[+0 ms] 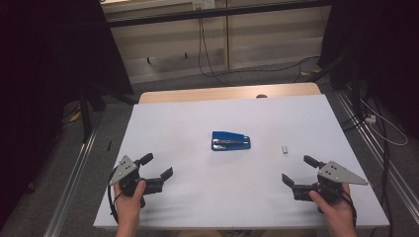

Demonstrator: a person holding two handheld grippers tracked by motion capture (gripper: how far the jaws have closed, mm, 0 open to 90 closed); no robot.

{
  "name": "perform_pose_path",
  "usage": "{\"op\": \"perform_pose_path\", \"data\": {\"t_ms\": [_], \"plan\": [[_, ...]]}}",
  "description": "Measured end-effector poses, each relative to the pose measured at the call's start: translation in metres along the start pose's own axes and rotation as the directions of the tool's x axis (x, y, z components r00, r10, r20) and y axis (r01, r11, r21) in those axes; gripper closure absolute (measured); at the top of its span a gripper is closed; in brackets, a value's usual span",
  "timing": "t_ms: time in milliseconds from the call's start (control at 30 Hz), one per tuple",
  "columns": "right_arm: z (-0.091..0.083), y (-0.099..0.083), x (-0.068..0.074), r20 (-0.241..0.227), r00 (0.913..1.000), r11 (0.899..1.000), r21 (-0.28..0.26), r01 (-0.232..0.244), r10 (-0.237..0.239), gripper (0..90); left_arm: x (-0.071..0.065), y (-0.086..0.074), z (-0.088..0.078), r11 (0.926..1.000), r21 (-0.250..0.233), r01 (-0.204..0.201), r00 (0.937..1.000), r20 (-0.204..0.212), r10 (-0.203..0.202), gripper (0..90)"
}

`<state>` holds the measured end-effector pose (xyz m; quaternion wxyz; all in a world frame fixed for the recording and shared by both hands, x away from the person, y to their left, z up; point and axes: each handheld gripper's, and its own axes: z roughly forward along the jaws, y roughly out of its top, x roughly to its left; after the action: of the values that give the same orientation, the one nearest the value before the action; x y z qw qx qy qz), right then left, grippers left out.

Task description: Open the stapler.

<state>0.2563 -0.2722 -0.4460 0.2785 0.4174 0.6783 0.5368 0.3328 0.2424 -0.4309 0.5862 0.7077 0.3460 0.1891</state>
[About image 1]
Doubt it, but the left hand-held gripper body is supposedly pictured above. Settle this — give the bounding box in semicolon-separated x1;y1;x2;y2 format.
108;155;165;209

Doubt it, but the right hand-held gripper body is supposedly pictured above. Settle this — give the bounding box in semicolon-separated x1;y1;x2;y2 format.
292;160;370;214

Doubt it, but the blue stapler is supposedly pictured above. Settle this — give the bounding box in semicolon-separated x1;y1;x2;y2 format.
210;130;252;152

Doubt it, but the person's left hand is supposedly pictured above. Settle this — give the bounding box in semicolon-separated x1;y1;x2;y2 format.
113;180;147;228

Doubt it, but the person's right hand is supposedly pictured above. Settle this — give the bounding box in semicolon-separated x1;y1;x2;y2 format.
308;182;358;231

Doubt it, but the black metal stand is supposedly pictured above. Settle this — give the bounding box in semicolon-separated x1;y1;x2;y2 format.
78;87;107;144

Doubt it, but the black curtain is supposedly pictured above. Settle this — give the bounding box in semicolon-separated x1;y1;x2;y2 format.
317;0;419;139
0;0;134;231

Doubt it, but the black horizontal bar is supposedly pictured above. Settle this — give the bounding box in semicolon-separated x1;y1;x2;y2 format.
107;0;332;29

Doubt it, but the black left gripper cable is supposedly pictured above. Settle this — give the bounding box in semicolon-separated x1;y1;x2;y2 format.
107;167;125;225

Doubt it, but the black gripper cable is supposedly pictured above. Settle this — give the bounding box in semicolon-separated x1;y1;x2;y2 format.
340;191;359;229
107;167;125;225

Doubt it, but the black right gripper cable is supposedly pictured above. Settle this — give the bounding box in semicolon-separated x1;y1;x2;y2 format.
340;191;359;229

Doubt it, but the aluminium floor rail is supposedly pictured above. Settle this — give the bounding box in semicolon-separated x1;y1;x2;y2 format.
43;127;98;237
335;92;419;225

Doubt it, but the thick black floor cable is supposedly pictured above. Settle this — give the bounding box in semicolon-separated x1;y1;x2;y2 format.
340;95;395;237

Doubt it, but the white floor cable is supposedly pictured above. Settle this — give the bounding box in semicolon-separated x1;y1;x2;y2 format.
360;98;409;147

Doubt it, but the black hanging cable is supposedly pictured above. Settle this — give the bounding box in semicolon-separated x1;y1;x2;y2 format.
197;8;231;87

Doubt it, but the beige wall cabinet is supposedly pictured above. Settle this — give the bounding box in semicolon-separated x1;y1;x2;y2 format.
100;0;332;85

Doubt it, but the white wall socket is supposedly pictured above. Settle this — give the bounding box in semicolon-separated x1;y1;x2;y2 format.
192;0;216;10

